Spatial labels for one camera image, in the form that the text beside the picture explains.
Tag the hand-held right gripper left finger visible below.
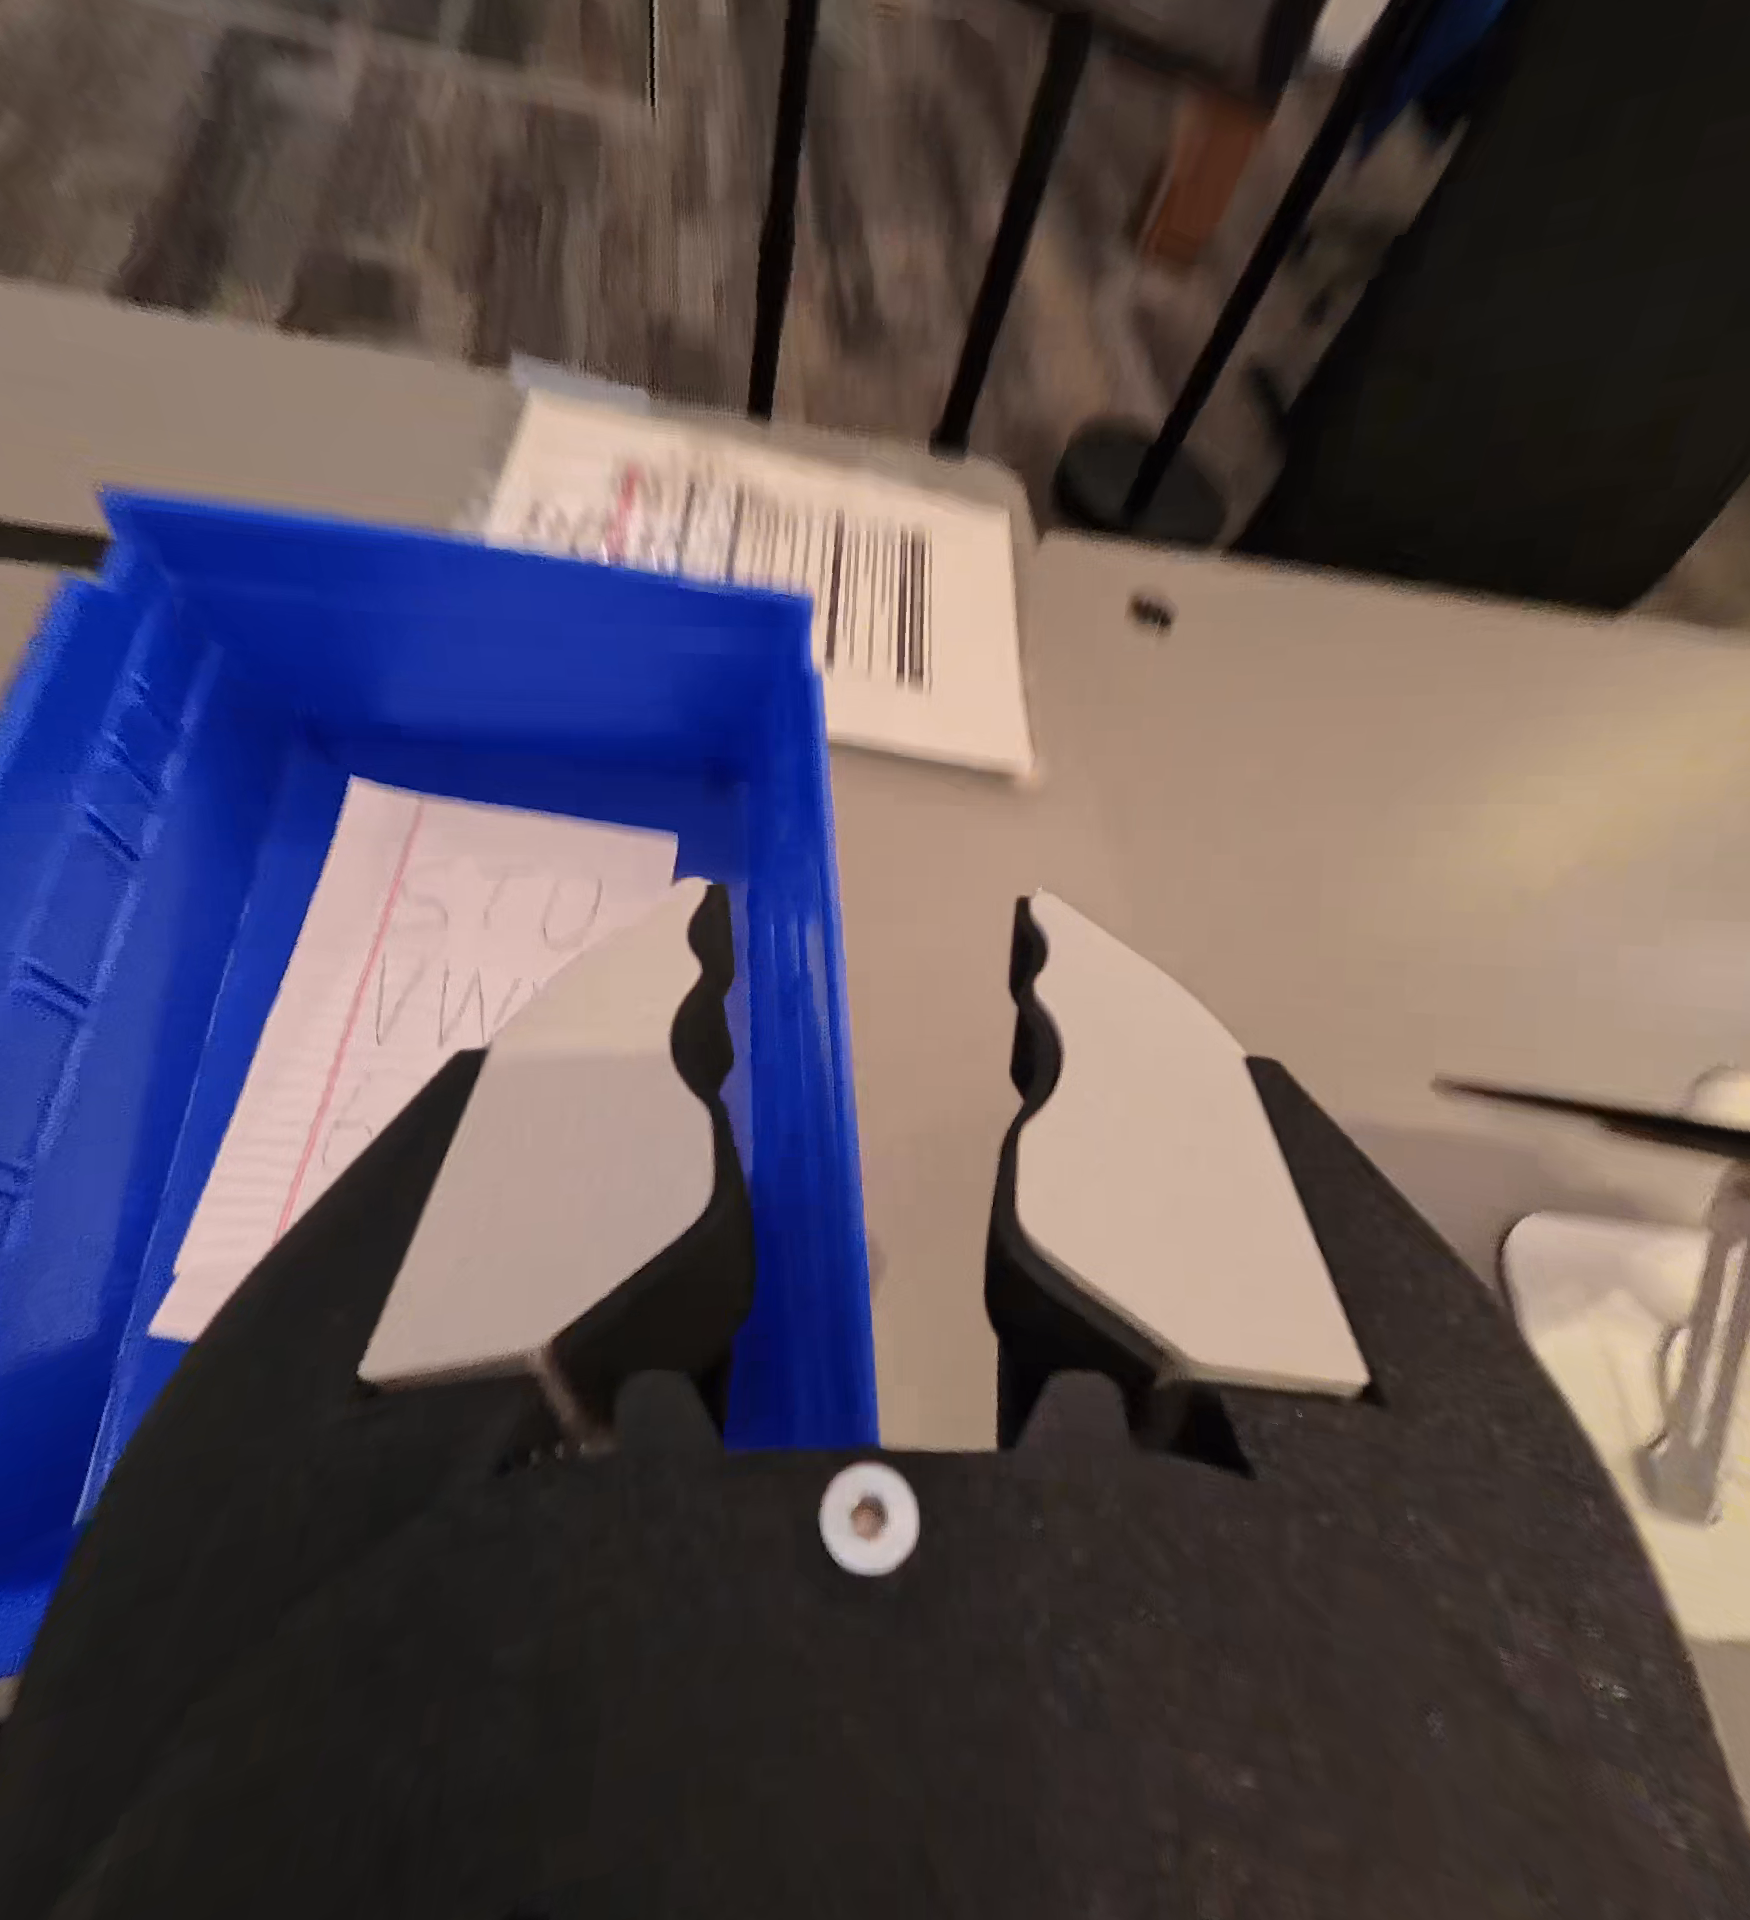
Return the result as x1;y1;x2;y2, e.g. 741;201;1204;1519
356;878;755;1453

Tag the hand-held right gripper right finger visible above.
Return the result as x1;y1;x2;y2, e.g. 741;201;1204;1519
983;890;1375;1433

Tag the blue plastic bin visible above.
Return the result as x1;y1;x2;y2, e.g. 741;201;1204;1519
0;488;879;1651

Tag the written lined paper sheet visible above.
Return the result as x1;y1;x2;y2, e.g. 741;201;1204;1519
152;776;683;1346

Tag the instruction board on white stand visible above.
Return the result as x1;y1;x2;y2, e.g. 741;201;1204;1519
1432;1066;1750;1649

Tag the white printed paper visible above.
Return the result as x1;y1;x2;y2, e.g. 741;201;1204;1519
483;388;1032;776

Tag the black round-base stand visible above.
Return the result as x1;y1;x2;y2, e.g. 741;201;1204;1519
1052;0;1423;551

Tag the large black panel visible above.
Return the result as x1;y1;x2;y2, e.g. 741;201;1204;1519
1235;0;1750;614

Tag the blue hanging cloth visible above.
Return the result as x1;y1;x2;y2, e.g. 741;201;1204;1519
1355;0;1505;153

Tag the wooden post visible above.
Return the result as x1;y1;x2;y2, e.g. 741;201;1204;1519
1153;92;1275;265

